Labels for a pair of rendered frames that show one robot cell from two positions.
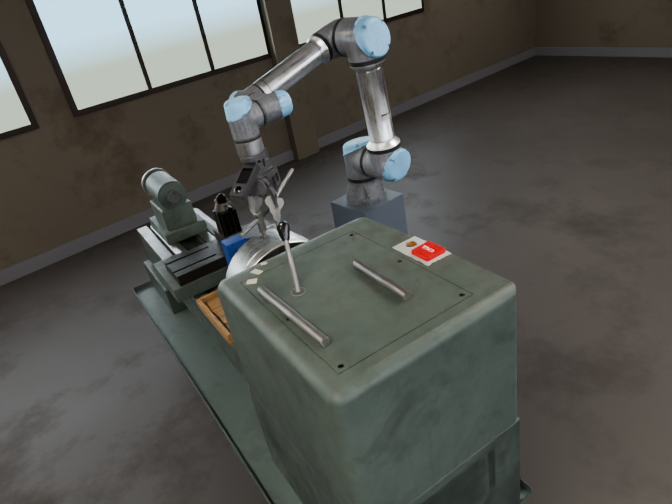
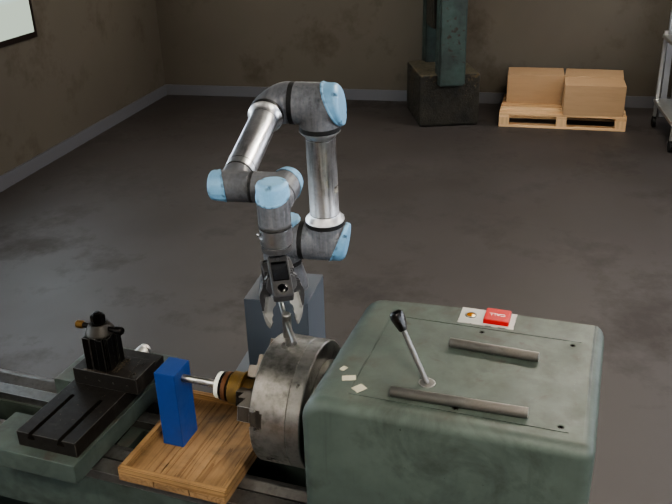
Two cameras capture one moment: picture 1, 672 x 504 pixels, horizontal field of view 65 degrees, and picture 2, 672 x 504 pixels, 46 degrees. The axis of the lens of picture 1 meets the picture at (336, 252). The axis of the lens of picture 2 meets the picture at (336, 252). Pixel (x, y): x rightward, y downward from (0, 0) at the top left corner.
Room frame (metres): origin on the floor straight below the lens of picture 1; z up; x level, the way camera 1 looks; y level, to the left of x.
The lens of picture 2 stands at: (0.14, 1.18, 2.22)
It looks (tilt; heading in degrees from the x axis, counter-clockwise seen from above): 25 degrees down; 318
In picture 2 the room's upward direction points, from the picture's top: 2 degrees counter-clockwise
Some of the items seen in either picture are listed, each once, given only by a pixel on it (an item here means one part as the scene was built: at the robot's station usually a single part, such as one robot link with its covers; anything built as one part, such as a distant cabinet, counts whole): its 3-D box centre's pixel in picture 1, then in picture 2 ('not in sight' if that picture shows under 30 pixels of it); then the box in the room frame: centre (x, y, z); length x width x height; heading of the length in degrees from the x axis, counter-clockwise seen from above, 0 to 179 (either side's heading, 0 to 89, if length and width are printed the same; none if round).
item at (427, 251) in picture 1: (428, 252); (497, 318); (1.11, -0.22, 1.26); 0.06 x 0.06 x 0.02; 28
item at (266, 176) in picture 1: (259, 172); (277, 265); (1.46, 0.17, 1.42); 0.09 x 0.08 x 0.12; 151
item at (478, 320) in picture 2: (421, 259); (486, 327); (1.13, -0.21, 1.23); 0.13 x 0.08 x 0.06; 28
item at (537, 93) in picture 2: not in sight; (562, 97); (4.40, -5.83, 0.22); 1.23 x 0.82 x 0.43; 34
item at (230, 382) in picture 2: not in sight; (240, 388); (1.53, 0.26, 1.08); 0.09 x 0.09 x 0.09; 28
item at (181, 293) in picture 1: (224, 256); (88, 405); (2.00, 0.47, 0.90); 0.53 x 0.30 x 0.06; 118
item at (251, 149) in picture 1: (249, 146); (274, 236); (1.45, 0.18, 1.50); 0.08 x 0.08 x 0.05
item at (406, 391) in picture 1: (361, 344); (458, 430); (1.05, -0.02, 1.06); 0.59 x 0.48 x 0.39; 28
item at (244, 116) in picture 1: (242, 119); (273, 203); (1.45, 0.18, 1.58); 0.09 x 0.08 x 0.11; 126
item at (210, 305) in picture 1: (257, 298); (204, 441); (1.64, 0.31, 0.89); 0.36 x 0.30 x 0.04; 118
